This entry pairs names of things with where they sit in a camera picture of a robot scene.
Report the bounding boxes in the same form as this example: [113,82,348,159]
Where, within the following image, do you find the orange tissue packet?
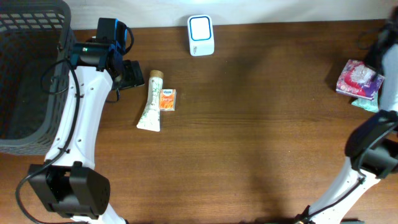
[159,89,177,111]

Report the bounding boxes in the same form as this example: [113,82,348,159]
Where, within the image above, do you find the white tube with brown cap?
[137,70,164,132]

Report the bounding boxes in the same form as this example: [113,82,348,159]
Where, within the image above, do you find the red purple floral pack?
[336,59,384,100]

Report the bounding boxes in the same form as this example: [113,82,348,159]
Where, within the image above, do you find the mint green wipes packet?
[351,92,379,113]

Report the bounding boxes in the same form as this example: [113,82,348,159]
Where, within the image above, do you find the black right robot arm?
[294,9,397,223]

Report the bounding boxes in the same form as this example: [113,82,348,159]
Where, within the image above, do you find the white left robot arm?
[22,18,145,223]

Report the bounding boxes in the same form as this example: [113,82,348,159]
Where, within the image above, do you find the white black barcode scanner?
[187,14,215,57]

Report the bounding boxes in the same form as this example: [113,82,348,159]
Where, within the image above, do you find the grey plastic mesh basket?
[1,0,76,155]

